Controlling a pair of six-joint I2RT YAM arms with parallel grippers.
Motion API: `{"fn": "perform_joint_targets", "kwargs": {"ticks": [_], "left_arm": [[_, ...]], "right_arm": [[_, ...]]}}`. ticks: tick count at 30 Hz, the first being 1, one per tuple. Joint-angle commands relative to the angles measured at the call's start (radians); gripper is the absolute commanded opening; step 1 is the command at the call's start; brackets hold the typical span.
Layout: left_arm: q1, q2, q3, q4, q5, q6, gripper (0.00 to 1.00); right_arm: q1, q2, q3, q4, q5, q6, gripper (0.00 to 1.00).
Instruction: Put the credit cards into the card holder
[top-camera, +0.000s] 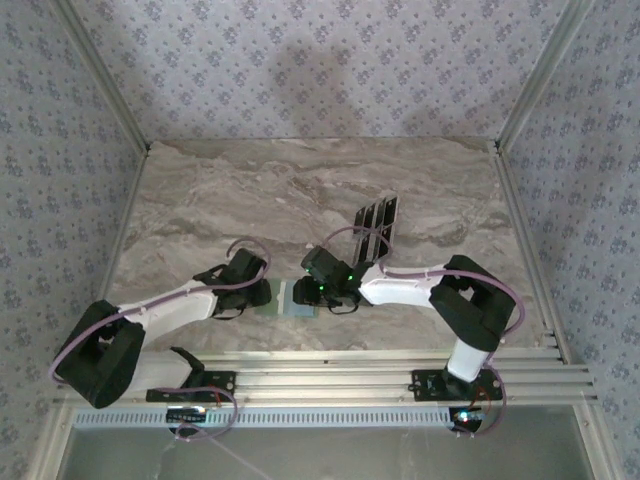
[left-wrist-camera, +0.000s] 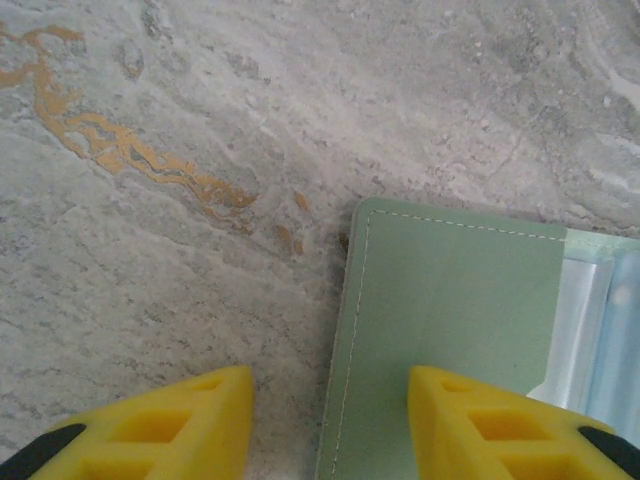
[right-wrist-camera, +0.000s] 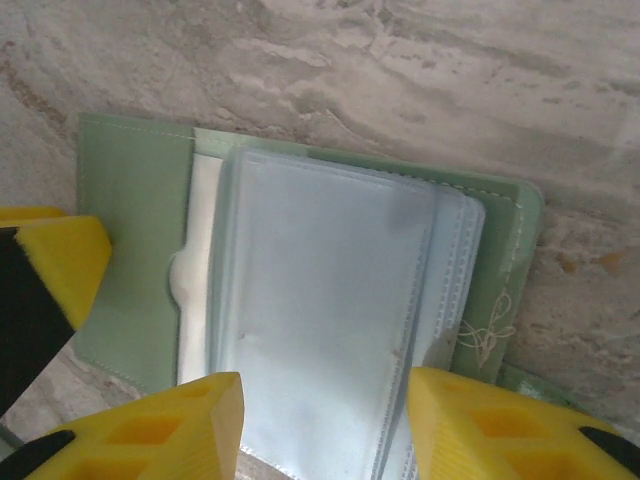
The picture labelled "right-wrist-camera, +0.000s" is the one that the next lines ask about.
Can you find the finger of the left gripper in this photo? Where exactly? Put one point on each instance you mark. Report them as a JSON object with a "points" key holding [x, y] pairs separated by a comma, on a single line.
{"points": [[55, 265]]}

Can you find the small grey device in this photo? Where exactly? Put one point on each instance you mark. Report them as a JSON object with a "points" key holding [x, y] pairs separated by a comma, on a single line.
{"points": [[325, 275]]}

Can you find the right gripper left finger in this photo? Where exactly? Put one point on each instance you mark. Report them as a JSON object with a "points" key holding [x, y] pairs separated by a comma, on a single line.
{"points": [[165, 440]]}

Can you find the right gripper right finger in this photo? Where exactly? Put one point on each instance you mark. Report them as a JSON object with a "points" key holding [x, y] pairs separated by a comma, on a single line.
{"points": [[500, 440]]}

